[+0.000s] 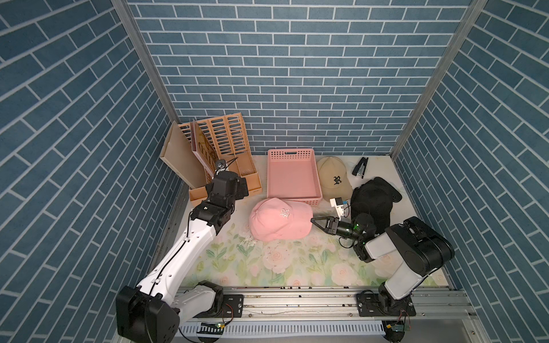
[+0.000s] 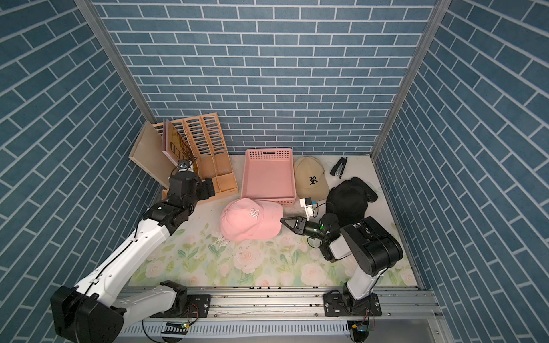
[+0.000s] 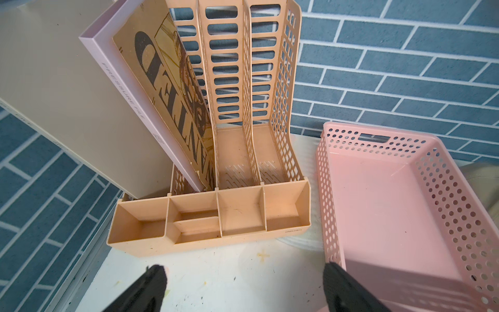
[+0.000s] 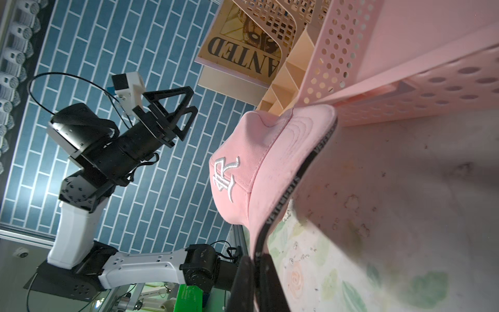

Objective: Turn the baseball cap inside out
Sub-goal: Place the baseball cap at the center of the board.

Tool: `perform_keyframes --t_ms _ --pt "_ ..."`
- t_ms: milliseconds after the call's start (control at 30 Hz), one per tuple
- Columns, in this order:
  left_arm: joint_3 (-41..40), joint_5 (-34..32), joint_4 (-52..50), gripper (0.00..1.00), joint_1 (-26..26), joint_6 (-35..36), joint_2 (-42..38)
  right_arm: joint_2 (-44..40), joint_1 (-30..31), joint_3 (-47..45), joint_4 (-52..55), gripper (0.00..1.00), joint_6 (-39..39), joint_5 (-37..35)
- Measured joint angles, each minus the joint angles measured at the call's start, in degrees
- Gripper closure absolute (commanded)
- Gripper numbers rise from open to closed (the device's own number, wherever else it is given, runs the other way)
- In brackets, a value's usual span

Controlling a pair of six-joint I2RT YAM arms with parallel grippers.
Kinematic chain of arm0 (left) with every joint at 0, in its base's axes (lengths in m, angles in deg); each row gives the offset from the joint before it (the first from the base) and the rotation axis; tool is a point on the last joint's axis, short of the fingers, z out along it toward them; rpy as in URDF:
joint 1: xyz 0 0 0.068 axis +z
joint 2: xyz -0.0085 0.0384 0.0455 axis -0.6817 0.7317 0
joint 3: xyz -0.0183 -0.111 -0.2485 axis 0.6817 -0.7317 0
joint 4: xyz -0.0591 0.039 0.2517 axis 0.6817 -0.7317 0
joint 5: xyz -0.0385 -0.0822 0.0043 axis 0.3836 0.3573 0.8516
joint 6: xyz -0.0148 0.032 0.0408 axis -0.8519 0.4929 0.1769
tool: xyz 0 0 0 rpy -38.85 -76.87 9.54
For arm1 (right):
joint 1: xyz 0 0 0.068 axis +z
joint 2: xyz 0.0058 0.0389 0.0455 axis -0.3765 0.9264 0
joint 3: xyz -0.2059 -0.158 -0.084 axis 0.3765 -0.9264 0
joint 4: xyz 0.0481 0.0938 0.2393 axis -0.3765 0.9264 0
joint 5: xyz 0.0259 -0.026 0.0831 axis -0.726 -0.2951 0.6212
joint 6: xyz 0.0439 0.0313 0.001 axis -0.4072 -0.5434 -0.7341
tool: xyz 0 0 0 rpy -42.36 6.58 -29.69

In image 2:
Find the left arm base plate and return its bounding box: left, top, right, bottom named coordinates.
left=150, top=294, right=212, bottom=320

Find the beige baseball cap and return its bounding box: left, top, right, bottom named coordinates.
left=294, top=157, right=330, bottom=202

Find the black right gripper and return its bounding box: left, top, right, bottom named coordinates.
left=283, top=217, right=330, bottom=244

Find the black baseball cap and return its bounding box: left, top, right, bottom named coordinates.
left=326, top=177, right=378, bottom=227

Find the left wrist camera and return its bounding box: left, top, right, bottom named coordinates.
left=177, top=159, right=194, bottom=172

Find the floral table mat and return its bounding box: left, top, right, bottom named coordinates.
left=129, top=156, right=418, bottom=287

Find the wanted poster book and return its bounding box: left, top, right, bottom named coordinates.
left=162, top=120, right=199, bottom=172

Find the black stapler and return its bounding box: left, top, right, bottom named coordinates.
left=330, top=157, right=347, bottom=179

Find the orange plastic file organizer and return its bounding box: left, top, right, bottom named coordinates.
left=153, top=113, right=239, bottom=200

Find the beige cardboard folder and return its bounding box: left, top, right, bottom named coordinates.
left=129, top=121, right=175, bottom=189

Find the aluminium mounting rail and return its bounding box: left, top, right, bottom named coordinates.
left=116, top=287, right=453, bottom=342

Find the pink plastic basket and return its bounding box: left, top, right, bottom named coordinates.
left=241, top=148, right=297, bottom=206

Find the pink baseball cap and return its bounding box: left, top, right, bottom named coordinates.
left=220, top=197, right=283, bottom=242

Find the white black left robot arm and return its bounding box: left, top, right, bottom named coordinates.
left=51, top=170, right=215, bottom=342

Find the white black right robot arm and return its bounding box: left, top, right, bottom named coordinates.
left=280, top=213, right=403, bottom=309

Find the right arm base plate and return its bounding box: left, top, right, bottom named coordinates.
left=323, top=292, right=383, bottom=317

